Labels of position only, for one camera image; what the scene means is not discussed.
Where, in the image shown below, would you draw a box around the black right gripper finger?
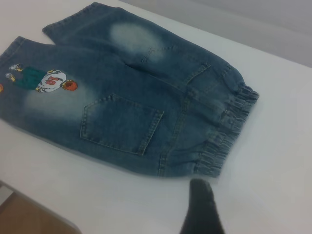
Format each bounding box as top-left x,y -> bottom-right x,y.
179,178 -> 227,234

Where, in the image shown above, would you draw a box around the blue denim shorts with print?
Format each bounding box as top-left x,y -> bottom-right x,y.
0,1 -> 261,181

